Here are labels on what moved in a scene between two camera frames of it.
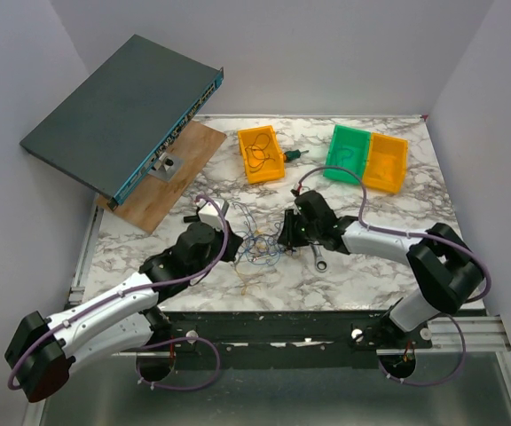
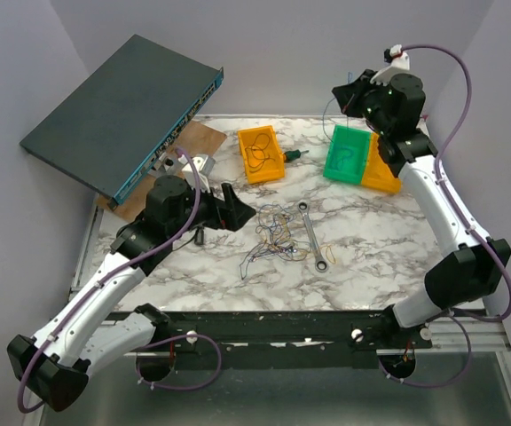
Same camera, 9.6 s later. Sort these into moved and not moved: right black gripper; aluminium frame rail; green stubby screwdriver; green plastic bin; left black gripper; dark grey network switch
Moved: left black gripper; right black gripper
Not moved: dark grey network switch; green stubby screwdriver; aluminium frame rail; green plastic bin
